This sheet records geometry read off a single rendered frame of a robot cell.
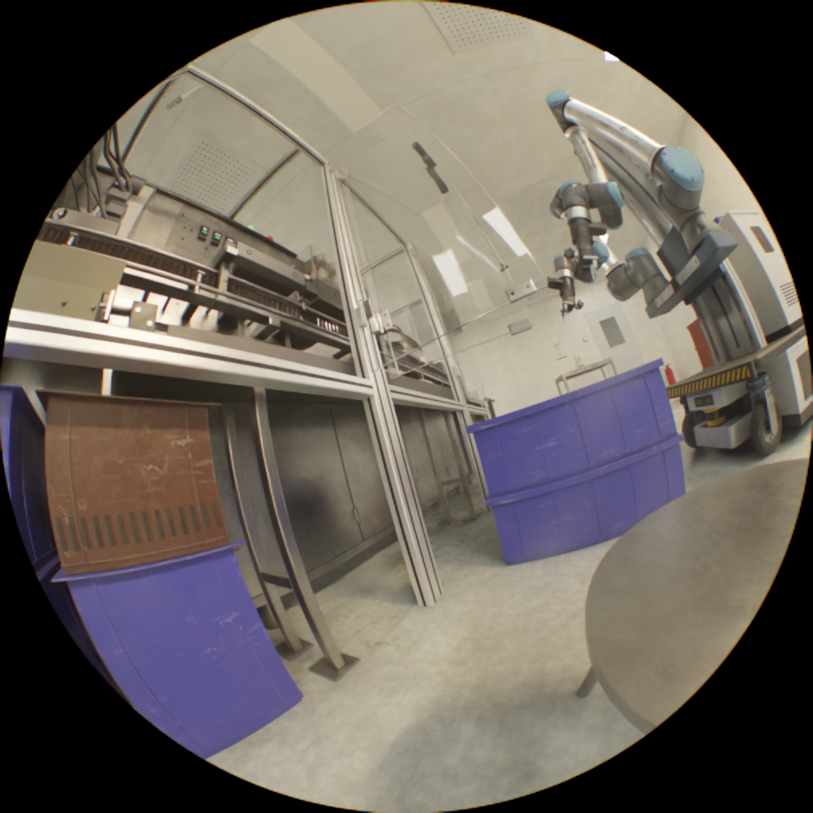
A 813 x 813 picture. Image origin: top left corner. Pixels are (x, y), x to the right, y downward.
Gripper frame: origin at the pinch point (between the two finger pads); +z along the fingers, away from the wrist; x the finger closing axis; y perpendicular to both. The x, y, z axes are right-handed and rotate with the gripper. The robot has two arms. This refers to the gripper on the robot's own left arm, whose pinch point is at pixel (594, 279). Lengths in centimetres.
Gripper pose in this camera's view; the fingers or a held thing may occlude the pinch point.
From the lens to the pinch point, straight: 92.6
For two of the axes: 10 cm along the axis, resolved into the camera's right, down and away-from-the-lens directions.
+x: -4.9, 0.8, -8.7
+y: -8.7, -0.9, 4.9
